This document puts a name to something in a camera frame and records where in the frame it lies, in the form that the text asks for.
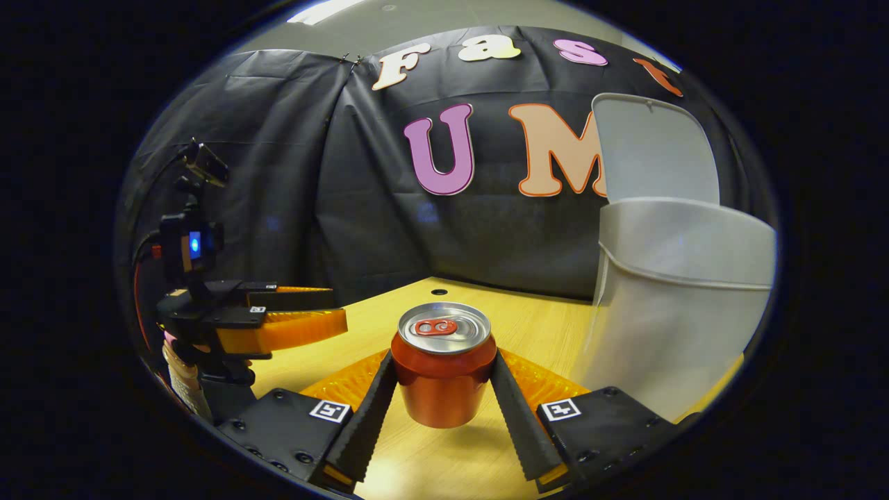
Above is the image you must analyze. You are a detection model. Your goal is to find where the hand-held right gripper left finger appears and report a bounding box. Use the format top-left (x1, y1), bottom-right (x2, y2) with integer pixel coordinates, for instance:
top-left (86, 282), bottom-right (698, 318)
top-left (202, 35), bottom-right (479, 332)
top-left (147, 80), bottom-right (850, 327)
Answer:
top-left (215, 347), bottom-right (399, 495)

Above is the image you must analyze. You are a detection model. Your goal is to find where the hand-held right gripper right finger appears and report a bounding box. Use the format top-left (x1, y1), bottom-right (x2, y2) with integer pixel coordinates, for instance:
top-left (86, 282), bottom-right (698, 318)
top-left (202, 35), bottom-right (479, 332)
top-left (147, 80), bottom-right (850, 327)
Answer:
top-left (490, 347), bottom-right (681, 495)

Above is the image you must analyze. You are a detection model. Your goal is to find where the red pop can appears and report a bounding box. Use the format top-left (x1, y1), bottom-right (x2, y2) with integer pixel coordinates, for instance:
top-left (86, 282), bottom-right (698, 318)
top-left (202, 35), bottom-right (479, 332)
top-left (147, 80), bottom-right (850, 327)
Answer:
top-left (390, 302), bottom-right (498, 429)

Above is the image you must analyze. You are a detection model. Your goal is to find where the grey desktop garbage bin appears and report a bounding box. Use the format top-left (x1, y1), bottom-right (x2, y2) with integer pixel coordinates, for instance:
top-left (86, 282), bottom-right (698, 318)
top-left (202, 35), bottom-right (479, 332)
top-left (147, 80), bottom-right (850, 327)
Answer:
top-left (570, 93), bottom-right (777, 423)

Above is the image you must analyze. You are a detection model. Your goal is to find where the wooden desktop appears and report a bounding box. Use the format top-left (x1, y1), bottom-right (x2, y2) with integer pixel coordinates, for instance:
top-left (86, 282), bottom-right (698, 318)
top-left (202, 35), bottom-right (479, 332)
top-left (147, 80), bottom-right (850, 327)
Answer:
top-left (167, 276), bottom-right (745, 500)

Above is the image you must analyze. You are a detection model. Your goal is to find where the ceiling light panel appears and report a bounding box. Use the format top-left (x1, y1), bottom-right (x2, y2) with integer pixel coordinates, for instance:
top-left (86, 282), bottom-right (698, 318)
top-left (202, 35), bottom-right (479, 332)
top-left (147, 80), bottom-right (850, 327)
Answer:
top-left (306, 0), bottom-right (369, 25)

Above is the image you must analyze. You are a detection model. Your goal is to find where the red cable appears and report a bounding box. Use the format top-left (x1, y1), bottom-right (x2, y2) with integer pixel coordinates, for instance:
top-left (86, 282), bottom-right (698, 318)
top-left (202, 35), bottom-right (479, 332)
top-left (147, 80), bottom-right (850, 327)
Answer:
top-left (132, 240), bottom-right (164, 351)

